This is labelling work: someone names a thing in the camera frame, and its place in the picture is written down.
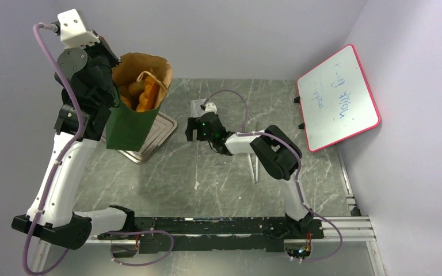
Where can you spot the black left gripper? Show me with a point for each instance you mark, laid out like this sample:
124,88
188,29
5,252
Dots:
103,47

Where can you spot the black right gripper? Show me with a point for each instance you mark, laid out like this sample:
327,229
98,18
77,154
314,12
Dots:
194,123

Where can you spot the metal baking tray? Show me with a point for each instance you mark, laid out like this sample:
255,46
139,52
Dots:
154,137

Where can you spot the green paper bag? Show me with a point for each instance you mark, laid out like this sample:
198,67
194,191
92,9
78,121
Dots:
137,66

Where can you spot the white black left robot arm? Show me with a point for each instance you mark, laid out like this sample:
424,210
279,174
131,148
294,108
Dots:
78,130

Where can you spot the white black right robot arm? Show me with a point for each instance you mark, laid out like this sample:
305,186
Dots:
277,153

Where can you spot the orange fake bread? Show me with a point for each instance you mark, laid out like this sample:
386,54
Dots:
141,96

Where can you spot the clear plastic packet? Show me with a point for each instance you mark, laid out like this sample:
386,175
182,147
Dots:
195,107

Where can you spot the pink framed whiteboard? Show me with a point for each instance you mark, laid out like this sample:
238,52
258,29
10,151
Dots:
336,100

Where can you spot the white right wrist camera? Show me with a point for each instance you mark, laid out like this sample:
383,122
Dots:
208,108

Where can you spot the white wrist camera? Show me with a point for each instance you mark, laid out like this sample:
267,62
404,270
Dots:
74,32
208,108

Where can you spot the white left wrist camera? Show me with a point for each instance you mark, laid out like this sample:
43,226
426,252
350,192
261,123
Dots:
74,32

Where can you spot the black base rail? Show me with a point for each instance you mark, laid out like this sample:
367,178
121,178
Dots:
160,234

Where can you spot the aluminium frame rail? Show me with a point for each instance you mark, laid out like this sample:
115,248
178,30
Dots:
215,188

